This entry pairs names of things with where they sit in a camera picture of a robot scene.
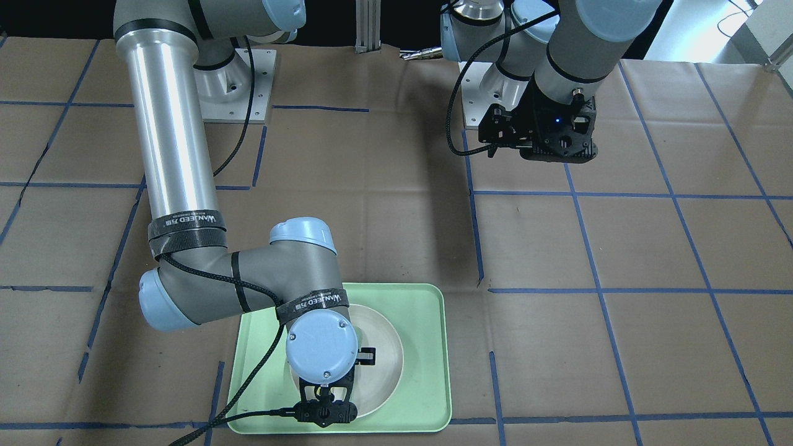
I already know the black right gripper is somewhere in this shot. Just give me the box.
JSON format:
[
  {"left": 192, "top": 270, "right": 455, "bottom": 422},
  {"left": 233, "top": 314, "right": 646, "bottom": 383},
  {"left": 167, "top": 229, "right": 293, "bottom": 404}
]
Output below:
[{"left": 354, "top": 347, "right": 377, "bottom": 366}]

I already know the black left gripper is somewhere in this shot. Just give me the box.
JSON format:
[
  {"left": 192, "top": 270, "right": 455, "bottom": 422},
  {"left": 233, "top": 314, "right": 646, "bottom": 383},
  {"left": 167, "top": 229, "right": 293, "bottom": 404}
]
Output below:
[{"left": 478, "top": 79, "right": 545, "bottom": 157}]

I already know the white round plate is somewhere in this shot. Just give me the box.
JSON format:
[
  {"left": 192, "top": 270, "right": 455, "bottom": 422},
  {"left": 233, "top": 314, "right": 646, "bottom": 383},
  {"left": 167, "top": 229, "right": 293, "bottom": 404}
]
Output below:
[{"left": 285, "top": 303, "right": 405, "bottom": 419}]

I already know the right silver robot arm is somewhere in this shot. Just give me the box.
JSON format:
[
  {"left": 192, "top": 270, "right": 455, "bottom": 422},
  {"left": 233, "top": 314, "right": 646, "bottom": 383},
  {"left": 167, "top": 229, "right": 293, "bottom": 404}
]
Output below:
[{"left": 113, "top": 1, "right": 359, "bottom": 386}]

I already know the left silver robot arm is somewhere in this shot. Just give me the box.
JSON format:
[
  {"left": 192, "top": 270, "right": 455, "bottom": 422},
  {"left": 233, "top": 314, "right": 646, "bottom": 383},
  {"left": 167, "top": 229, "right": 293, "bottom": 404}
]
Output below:
[{"left": 440, "top": 1, "right": 662, "bottom": 164}]

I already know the light green tray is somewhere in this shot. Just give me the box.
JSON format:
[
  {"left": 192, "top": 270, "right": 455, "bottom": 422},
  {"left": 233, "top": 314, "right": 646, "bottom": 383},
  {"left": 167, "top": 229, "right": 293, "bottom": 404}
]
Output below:
[{"left": 227, "top": 282, "right": 452, "bottom": 435}]

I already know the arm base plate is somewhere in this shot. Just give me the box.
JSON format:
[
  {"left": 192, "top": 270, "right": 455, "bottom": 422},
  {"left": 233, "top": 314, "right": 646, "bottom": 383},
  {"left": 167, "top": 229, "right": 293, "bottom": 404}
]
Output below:
[
  {"left": 460, "top": 62, "right": 527, "bottom": 130},
  {"left": 193, "top": 49, "right": 278, "bottom": 124}
]

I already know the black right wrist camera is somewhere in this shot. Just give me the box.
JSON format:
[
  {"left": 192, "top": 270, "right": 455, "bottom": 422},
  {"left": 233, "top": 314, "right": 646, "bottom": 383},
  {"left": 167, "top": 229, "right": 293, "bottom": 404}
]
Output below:
[{"left": 294, "top": 368, "right": 359, "bottom": 428}]

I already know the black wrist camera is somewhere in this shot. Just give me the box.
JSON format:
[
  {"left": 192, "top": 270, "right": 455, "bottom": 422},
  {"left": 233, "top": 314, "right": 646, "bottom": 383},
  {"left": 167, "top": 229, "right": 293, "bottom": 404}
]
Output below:
[
  {"left": 519, "top": 84, "right": 598, "bottom": 164},
  {"left": 294, "top": 368, "right": 359, "bottom": 428}
]

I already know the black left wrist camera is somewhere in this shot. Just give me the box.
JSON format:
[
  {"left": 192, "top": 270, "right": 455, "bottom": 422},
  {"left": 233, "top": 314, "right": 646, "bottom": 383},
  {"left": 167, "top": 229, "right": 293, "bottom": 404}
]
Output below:
[{"left": 519, "top": 84, "right": 598, "bottom": 164}]

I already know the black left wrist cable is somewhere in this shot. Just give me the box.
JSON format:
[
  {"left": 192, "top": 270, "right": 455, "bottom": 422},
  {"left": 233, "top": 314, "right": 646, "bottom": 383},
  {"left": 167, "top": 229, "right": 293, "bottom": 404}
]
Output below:
[{"left": 446, "top": 7, "right": 561, "bottom": 157}]

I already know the aluminium frame post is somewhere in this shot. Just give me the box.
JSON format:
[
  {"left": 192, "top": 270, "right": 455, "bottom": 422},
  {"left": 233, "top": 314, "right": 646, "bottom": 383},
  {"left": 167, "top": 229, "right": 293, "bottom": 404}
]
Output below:
[{"left": 354, "top": 0, "right": 382, "bottom": 54}]

